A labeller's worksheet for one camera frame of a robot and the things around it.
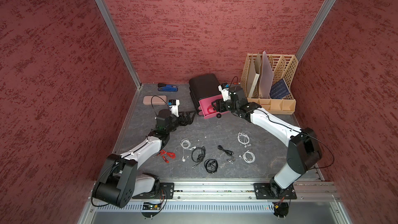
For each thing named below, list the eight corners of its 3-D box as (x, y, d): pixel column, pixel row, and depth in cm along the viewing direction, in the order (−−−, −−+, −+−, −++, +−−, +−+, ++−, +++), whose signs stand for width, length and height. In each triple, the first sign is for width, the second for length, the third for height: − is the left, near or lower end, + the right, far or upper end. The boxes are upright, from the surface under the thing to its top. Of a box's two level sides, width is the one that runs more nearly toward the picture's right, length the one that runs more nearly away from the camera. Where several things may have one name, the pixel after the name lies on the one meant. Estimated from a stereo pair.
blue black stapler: (158, 90, 119) (157, 86, 115) (160, 86, 122) (159, 82, 118) (176, 93, 118) (175, 88, 114) (178, 89, 121) (177, 84, 117)
